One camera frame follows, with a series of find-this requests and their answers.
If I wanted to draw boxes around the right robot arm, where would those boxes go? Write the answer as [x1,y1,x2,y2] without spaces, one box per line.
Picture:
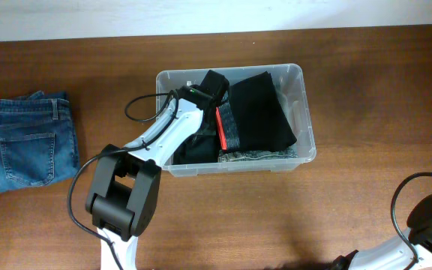
[329,195,432,270]

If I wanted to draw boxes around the dark blue jeans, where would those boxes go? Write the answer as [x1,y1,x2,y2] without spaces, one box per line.
[0,91,80,194]

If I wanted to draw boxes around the light blue denim jeans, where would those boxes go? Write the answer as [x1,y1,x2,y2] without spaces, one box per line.
[217,147,298,163]

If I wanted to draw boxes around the black Nike garment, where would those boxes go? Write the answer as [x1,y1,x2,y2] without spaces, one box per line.
[172,130,221,165]

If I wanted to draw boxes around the clear plastic storage bin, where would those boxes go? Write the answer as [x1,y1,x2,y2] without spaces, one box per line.
[162,63,317,177]

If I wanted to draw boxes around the black shorts red waistband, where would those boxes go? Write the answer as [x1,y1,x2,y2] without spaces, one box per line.
[215,71,297,152]

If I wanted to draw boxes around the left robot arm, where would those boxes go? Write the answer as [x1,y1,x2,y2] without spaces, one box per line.
[85,70,230,269]

